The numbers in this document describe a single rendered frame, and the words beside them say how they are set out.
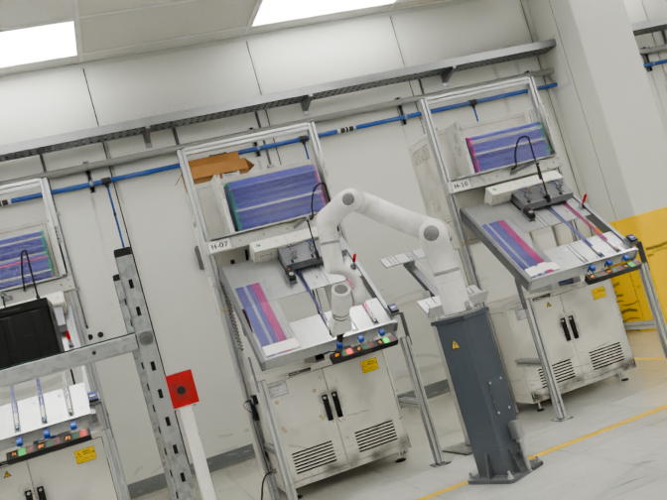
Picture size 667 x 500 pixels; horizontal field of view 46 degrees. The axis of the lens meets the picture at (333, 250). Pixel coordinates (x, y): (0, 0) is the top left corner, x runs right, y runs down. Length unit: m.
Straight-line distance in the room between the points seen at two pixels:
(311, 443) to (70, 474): 1.14
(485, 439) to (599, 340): 1.51
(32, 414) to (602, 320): 3.07
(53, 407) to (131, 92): 2.84
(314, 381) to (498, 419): 1.07
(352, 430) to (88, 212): 2.55
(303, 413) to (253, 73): 2.90
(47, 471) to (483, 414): 1.99
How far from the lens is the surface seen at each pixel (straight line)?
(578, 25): 6.61
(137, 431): 5.57
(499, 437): 3.38
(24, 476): 3.95
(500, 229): 4.48
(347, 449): 4.10
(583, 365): 4.67
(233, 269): 4.12
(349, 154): 6.02
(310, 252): 4.11
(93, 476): 3.94
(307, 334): 3.77
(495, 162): 4.72
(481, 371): 3.34
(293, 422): 4.01
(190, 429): 3.76
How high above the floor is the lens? 0.91
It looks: 3 degrees up
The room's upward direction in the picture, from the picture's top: 16 degrees counter-clockwise
